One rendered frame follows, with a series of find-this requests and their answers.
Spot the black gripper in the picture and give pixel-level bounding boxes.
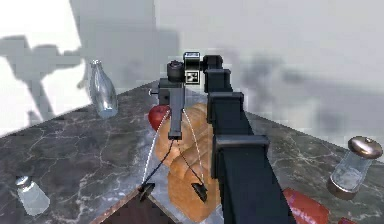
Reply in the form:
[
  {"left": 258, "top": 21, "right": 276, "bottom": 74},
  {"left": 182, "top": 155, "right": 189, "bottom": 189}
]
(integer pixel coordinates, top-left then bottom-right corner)
[{"left": 148, "top": 59, "right": 187, "bottom": 141}]

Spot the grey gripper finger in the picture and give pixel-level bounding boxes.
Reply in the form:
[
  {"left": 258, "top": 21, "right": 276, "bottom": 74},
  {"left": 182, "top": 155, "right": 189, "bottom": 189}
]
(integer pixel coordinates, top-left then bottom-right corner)
[
  {"left": 177, "top": 108, "right": 209, "bottom": 204},
  {"left": 137, "top": 108, "right": 175, "bottom": 203}
]

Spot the red apple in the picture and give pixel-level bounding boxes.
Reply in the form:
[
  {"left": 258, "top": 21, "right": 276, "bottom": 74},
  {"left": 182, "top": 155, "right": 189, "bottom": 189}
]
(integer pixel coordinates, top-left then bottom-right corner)
[{"left": 147, "top": 104, "right": 172, "bottom": 132}]

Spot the brown bread loaf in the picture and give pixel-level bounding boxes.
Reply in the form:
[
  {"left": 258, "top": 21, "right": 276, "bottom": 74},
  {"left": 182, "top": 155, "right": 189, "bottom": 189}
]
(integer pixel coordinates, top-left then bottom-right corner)
[{"left": 154, "top": 102, "right": 223, "bottom": 224}]

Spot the brown wooden cabinet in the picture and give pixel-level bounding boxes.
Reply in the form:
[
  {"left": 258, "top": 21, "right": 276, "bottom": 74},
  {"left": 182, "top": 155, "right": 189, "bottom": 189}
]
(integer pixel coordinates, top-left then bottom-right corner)
[{"left": 89, "top": 186, "right": 184, "bottom": 224}]

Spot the clear glass bottle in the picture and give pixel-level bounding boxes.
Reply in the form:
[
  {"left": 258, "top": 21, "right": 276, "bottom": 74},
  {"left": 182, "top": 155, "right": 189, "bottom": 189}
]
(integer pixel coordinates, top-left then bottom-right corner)
[{"left": 87, "top": 59, "right": 120, "bottom": 120}]

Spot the red oblong object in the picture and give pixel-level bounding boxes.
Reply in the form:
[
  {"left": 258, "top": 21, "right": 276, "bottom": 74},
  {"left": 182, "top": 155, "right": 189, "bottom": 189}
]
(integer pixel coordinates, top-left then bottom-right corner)
[{"left": 282, "top": 187, "right": 331, "bottom": 224}]

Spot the glass shaker with silver cap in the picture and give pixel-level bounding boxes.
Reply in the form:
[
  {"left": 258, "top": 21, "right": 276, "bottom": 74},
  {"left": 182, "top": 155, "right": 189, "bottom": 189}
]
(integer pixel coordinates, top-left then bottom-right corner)
[{"left": 14, "top": 175, "right": 52, "bottom": 217}]

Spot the small red object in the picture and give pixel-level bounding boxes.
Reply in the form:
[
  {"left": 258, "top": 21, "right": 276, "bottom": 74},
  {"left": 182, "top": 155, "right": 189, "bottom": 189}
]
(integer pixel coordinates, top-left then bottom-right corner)
[{"left": 337, "top": 216, "right": 360, "bottom": 224}]

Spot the glass shaker with bronze cap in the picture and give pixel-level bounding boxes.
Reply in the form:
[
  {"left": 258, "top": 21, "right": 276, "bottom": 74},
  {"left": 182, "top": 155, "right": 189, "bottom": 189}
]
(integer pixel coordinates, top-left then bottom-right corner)
[{"left": 325, "top": 135, "right": 384, "bottom": 201}]

